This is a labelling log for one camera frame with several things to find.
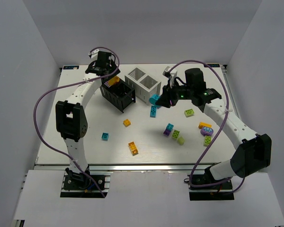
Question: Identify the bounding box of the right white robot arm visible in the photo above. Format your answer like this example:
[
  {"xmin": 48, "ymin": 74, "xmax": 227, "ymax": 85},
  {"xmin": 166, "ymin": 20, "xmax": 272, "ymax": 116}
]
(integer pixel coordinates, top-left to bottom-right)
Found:
[{"xmin": 156, "ymin": 67, "xmax": 272, "ymax": 188}]

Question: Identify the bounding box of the green lego brick upper right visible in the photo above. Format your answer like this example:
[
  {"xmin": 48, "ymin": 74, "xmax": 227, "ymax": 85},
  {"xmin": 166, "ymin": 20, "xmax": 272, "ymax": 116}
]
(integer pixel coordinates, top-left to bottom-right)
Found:
[{"xmin": 184, "ymin": 109, "xmax": 195, "ymax": 117}]

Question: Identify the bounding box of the green lego brick centre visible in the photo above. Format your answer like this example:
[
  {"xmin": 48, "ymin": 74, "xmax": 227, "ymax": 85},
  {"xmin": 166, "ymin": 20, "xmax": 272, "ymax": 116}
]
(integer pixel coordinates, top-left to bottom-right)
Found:
[{"xmin": 172, "ymin": 130, "xmax": 180, "ymax": 140}]

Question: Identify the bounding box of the purple paw print piece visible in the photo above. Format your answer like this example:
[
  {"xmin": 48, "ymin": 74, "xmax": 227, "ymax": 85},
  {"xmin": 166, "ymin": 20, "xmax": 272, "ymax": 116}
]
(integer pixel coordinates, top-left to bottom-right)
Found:
[{"xmin": 200, "ymin": 126, "xmax": 213, "ymax": 136}]

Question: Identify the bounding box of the orange lego brick right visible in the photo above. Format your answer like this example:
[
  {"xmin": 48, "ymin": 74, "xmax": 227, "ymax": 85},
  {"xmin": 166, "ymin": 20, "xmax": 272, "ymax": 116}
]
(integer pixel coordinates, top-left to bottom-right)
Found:
[{"xmin": 198, "ymin": 122, "xmax": 212, "ymax": 129}]

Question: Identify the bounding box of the pale green lego brick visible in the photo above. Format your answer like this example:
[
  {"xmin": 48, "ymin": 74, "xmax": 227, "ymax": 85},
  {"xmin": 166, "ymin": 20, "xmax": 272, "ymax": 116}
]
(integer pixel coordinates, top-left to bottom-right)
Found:
[{"xmin": 177, "ymin": 137, "xmax": 185, "ymax": 145}]

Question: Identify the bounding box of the teal rounded lego brick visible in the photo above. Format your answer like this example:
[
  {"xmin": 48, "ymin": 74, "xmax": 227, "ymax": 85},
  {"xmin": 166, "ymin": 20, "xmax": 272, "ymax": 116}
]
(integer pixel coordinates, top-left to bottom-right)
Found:
[{"xmin": 149, "ymin": 94, "xmax": 160, "ymax": 106}]

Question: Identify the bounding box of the small orange lego brick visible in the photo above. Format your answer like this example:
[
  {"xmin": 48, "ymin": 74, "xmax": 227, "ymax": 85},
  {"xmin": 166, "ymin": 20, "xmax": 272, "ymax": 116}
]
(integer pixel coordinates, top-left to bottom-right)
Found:
[{"xmin": 123, "ymin": 119, "xmax": 131, "ymax": 127}]

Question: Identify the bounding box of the green lego brick lower right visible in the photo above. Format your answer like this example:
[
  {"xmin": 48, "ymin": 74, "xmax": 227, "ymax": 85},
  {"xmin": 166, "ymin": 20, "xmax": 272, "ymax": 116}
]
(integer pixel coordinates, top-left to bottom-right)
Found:
[{"xmin": 204, "ymin": 136, "xmax": 212, "ymax": 147}]

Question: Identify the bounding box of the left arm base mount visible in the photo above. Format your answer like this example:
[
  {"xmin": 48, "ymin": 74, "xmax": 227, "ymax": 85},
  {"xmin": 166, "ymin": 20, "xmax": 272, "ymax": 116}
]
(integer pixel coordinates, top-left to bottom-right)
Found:
[{"xmin": 60, "ymin": 172, "xmax": 110, "ymax": 199}]

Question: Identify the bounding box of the small teal lego brick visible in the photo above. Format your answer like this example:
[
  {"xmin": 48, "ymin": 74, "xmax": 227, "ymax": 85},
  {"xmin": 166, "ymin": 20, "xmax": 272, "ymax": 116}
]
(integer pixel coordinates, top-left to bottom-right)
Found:
[{"xmin": 101, "ymin": 132, "xmax": 109, "ymax": 141}]

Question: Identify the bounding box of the teal long lego brick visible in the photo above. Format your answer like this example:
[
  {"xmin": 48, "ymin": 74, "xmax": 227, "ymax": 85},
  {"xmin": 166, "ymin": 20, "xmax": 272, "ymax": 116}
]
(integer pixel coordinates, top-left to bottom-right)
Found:
[{"xmin": 150, "ymin": 106, "xmax": 157, "ymax": 118}]

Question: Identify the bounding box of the long orange lego brick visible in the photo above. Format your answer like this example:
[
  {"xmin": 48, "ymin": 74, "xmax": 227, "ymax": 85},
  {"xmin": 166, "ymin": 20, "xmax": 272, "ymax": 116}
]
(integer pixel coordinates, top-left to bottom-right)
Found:
[{"xmin": 128, "ymin": 141, "xmax": 138, "ymax": 156}]

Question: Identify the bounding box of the teal square lego brick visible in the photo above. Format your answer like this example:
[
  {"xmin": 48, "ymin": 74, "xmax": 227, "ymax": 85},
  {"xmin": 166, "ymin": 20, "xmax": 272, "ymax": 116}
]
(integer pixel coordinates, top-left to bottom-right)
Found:
[{"xmin": 166, "ymin": 123, "xmax": 174, "ymax": 131}]

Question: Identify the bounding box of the white slotted container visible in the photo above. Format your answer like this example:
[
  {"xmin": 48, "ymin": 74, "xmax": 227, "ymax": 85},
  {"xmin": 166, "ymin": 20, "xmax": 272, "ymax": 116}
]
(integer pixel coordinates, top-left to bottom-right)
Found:
[{"xmin": 124, "ymin": 67, "xmax": 161, "ymax": 105}]

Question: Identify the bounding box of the purple lego brick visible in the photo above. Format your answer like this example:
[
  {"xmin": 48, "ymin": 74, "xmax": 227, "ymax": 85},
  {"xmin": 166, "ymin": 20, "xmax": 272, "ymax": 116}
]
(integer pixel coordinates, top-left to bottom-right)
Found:
[{"xmin": 163, "ymin": 129, "xmax": 171, "ymax": 137}]

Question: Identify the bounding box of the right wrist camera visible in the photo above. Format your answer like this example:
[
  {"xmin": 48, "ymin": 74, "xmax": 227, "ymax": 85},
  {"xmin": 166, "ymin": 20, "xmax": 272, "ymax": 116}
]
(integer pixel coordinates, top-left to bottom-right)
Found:
[{"xmin": 162, "ymin": 66, "xmax": 178, "ymax": 88}]

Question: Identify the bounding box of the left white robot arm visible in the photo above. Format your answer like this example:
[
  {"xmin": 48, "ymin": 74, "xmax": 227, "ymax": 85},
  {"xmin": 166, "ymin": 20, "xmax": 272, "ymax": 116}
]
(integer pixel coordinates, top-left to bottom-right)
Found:
[{"xmin": 55, "ymin": 49, "xmax": 119, "ymax": 181}]

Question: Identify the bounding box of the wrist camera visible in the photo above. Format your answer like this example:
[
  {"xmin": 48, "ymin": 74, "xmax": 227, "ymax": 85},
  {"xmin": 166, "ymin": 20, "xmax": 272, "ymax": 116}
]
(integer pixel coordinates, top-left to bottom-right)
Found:
[
  {"xmin": 162, "ymin": 66, "xmax": 178, "ymax": 88},
  {"xmin": 89, "ymin": 49, "xmax": 100, "ymax": 61}
]

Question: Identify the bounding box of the orange rounded lego brick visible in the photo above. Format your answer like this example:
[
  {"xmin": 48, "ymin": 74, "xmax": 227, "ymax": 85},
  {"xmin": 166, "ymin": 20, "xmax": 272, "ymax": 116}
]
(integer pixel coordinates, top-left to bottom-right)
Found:
[{"xmin": 108, "ymin": 76, "xmax": 120, "ymax": 86}]

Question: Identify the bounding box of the aluminium rail front edge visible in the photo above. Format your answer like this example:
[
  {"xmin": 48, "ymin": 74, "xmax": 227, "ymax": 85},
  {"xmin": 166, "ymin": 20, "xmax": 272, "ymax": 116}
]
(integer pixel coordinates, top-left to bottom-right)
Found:
[{"xmin": 34, "ymin": 163, "xmax": 228, "ymax": 172}]

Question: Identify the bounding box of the black slotted container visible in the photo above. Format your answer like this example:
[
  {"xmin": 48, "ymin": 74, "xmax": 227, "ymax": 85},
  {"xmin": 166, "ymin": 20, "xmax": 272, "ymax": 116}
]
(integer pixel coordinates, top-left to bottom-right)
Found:
[{"xmin": 100, "ymin": 79, "xmax": 136, "ymax": 113}]

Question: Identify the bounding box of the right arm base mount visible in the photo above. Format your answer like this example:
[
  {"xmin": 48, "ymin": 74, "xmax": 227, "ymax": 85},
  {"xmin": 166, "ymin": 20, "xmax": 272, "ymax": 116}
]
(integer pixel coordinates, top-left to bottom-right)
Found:
[{"xmin": 183, "ymin": 176, "xmax": 234, "ymax": 201}]

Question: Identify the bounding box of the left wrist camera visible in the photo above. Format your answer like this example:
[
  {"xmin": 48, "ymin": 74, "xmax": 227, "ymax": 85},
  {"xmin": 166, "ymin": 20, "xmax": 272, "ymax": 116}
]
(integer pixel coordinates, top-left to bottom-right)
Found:
[{"xmin": 89, "ymin": 49, "xmax": 100, "ymax": 61}]

